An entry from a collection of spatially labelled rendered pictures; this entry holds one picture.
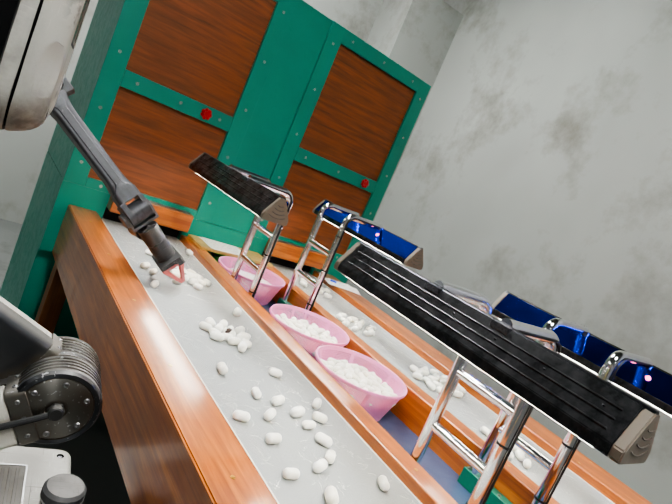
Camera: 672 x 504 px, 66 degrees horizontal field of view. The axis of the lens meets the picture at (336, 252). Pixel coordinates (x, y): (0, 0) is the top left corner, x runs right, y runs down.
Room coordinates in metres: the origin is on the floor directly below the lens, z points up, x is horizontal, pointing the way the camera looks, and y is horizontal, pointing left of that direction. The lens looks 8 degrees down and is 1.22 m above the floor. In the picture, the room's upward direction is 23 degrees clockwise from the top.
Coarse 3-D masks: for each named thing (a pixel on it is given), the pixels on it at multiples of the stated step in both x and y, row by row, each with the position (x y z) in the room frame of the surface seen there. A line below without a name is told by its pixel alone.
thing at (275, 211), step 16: (208, 160) 1.76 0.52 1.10; (208, 176) 1.66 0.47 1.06; (224, 176) 1.60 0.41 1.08; (240, 176) 1.56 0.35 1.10; (224, 192) 1.55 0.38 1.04; (240, 192) 1.48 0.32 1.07; (256, 192) 1.44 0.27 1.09; (272, 192) 1.40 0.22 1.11; (256, 208) 1.37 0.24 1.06; (272, 208) 1.34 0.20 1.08
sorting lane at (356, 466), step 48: (144, 288) 1.34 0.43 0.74; (192, 288) 1.51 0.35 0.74; (192, 336) 1.17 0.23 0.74; (240, 384) 1.03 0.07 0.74; (288, 384) 1.13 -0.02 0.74; (240, 432) 0.86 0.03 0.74; (288, 432) 0.92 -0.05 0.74; (336, 432) 1.00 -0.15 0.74; (288, 480) 0.78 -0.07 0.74; (336, 480) 0.83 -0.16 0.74
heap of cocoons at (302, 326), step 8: (288, 320) 1.58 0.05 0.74; (296, 320) 1.62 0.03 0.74; (304, 320) 1.66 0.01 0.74; (296, 328) 1.54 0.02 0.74; (304, 328) 1.57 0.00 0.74; (312, 328) 1.62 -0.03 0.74; (320, 328) 1.65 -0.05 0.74; (312, 336) 1.53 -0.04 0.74; (320, 336) 1.57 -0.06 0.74; (328, 336) 1.61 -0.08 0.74; (312, 352) 1.46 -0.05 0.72
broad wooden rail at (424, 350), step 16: (336, 288) 2.28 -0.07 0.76; (352, 304) 2.17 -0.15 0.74; (368, 304) 2.21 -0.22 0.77; (384, 320) 2.04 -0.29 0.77; (400, 336) 1.93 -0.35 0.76; (416, 336) 2.00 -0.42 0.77; (416, 352) 1.85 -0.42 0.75; (432, 352) 1.86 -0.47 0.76; (448, 368) 1.74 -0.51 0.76; (464, 384) 1.66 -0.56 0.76; (480, 400) 1.60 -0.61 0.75; (528, 432) 1.46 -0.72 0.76; (544, 432) 1.49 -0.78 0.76; (544, 448) 1.41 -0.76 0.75; (576, 464) 1.34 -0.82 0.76; (592, 464) 1.39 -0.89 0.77; (592, 480) 1.30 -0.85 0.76; (608, 480) 1.32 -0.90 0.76; (608, 496) 1.26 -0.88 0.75; (624, 496) 1.26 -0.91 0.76; (640, 496) 1.30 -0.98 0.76
